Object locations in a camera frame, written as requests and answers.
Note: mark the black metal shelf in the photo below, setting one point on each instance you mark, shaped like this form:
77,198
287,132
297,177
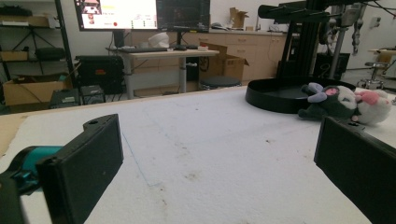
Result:
63,40

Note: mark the dark grey plush toy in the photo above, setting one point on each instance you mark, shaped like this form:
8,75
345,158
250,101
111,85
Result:
336,102

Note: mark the metal stool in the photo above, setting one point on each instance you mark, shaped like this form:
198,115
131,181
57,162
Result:
373,76

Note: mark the black computer case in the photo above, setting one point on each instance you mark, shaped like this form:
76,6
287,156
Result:
99,74

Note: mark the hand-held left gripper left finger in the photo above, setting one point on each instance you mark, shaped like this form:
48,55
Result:
84,168

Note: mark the wall socket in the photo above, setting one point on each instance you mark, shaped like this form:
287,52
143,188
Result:
376,21

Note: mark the black metal column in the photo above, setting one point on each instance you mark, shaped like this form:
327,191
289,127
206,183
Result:
299,53

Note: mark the silver metal stand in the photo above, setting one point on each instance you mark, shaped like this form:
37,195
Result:
337,49

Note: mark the black electronic device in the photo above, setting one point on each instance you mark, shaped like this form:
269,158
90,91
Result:
92,94
64,99

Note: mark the standing desk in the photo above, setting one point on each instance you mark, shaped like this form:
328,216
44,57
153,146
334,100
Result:
171,54

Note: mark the open cardboard box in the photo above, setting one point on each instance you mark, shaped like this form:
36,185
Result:
232,67

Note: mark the black round stool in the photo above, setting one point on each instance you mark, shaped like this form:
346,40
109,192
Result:
220,82

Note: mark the black rack with tray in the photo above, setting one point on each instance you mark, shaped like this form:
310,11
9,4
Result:
274,96

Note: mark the white and pink plush toy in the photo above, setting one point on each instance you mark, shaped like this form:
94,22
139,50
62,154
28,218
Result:
375,110

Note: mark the low cardboard box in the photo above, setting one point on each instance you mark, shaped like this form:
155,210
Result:
31,91

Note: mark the bright computer monitor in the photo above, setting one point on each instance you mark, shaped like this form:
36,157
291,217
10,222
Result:
124,14

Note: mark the black keyboard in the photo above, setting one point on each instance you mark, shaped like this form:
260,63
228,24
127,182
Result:
141,49

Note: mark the white rounded object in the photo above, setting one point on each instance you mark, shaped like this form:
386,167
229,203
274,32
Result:
159,39

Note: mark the dark computer monitor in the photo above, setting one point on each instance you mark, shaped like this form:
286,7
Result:
183,15

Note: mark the small cardboard box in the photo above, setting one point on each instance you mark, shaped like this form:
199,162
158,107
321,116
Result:
238,18

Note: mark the wooden cabinets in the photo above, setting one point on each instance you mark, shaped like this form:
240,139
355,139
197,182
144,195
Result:
258,53

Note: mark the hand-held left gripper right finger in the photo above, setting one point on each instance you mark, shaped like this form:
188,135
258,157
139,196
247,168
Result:
358,165

